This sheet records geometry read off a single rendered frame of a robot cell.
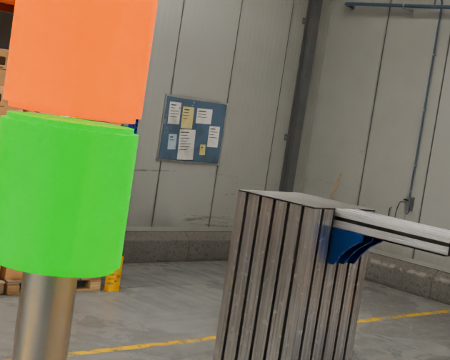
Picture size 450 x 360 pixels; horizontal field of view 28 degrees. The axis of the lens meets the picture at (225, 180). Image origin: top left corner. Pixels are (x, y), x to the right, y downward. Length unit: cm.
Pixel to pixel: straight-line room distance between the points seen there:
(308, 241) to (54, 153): 180
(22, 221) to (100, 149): 4
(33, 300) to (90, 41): 9
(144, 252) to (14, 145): 1177
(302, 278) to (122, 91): 181
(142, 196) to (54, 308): 1172
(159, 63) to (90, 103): 1165
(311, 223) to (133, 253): 992
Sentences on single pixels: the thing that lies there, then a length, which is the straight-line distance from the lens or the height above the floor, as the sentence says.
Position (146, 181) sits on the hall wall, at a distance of 1204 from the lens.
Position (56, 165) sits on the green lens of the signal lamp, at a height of 220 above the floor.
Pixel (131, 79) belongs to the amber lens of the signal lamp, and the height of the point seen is 223.
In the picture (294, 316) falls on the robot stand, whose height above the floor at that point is 177.
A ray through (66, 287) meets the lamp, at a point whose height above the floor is 215.
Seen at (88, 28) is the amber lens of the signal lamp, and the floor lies 225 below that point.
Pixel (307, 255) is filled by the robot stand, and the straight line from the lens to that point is 209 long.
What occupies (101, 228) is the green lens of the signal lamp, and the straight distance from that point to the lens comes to 31.
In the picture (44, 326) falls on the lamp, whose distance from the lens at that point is 33.
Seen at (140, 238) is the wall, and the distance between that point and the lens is 1201.
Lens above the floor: 223
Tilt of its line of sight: 5 degrees down
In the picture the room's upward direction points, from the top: 9 degrees clockwise
